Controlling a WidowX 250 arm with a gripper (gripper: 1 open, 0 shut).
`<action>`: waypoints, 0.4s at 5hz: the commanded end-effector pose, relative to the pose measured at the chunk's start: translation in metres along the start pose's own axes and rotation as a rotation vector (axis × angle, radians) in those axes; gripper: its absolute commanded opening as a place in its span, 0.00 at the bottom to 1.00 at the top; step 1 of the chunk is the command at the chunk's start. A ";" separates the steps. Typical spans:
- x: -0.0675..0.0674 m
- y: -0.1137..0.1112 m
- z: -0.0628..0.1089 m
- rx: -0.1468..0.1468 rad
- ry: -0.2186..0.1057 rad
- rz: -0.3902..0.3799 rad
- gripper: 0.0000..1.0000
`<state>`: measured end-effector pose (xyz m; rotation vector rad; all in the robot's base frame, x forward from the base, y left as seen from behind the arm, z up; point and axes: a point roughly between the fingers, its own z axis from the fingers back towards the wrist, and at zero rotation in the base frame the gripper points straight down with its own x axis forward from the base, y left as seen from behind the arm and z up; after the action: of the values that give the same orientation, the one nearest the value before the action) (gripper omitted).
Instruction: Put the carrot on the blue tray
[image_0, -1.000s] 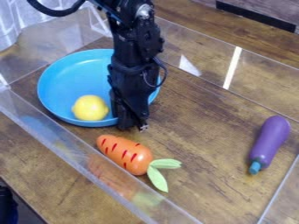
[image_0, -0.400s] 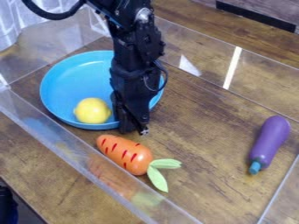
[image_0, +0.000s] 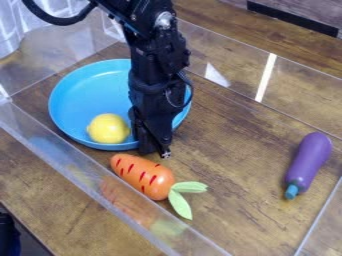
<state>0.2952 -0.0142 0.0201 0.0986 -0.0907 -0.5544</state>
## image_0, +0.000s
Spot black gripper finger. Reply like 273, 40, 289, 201
157, 137, 172, 158
129, 108, 158, 155

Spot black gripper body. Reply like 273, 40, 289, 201
128, 71, 189, 148

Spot orange toy carrot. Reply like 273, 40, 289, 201
110, 153, 209, 220

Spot blue round tray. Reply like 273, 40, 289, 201
47, 58, 194, 152

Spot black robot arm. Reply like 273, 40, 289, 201
90, 0, 192, 158

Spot yellow toy lemon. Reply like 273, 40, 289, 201
87, 113, 132, 144

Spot purple toy eggplant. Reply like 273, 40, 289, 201
285, 132, 333, 200

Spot white curtain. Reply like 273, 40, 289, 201
0, 0, 118, 60

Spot clear acrylic enclosure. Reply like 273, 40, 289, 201
0, 0, 342, 256

